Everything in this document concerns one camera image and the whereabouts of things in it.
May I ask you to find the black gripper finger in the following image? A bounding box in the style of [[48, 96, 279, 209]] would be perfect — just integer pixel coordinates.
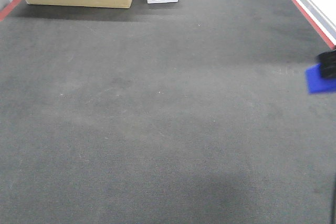
[[317, 49, 335, 79]]

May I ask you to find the blue plastic block part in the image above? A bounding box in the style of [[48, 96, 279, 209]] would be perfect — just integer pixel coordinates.
[[305, 64, 335, 94]]

